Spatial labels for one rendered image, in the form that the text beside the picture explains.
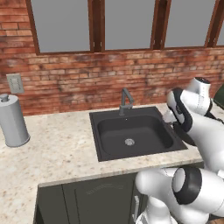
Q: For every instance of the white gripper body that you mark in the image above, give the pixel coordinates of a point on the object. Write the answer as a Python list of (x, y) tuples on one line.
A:
[(168, 116)]

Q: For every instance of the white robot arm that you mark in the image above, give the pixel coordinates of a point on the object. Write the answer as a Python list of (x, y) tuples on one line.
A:
[(210, 137)]

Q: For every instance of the black kitchen sink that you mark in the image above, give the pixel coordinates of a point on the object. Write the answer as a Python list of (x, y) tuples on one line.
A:
[(134, 137)]

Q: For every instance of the dark grey tap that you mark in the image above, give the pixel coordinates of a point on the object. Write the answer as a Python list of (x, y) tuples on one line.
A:
[(126, 102)]

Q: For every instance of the dark green object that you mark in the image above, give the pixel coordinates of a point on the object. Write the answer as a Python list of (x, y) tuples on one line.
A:
[(220, 96)]

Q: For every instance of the dark green cupboard door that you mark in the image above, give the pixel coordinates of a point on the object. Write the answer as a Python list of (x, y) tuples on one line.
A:
[(99, 201)]

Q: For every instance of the grey paper towel roll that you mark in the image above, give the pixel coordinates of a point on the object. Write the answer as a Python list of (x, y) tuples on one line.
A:
[(12, 122)]

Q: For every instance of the grey wall socket plate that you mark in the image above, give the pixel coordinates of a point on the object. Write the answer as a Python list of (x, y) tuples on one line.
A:
[(15, 83)]

